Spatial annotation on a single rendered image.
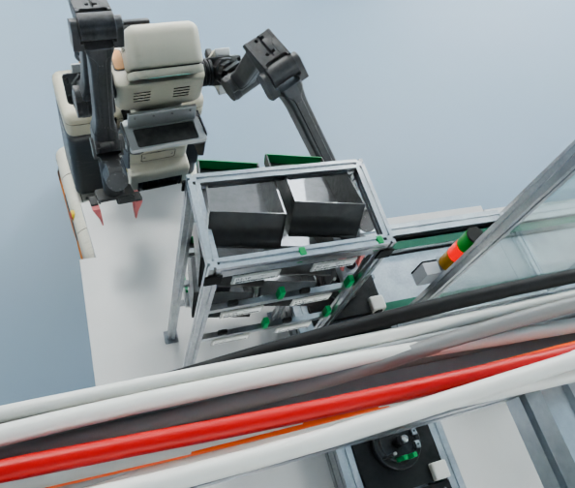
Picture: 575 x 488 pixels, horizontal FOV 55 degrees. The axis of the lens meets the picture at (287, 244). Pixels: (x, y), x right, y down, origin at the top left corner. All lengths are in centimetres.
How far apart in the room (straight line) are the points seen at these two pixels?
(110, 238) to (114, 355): 39
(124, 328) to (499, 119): 311
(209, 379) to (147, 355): 139
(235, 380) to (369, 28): 407
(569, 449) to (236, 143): 290
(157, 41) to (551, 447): 143
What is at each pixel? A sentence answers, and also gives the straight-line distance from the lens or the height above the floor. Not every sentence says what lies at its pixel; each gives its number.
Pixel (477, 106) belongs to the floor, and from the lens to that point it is 415.
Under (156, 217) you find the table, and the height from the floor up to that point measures 86.
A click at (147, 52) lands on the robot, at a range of 165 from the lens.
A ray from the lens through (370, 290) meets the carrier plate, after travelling 177.
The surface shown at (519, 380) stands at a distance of 34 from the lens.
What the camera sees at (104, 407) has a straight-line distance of 28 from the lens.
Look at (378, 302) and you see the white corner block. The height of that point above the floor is 99.
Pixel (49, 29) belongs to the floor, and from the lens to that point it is 378.
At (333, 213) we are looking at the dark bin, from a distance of 99.
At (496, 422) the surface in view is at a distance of 195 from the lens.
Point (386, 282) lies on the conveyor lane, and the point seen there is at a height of 92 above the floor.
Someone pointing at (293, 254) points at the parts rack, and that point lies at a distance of 94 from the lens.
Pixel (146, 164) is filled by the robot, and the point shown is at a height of 80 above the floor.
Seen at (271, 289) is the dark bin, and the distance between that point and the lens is 125.
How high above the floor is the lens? 246
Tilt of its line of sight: 57 degrees down
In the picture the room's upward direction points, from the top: 25 degrees clockwise
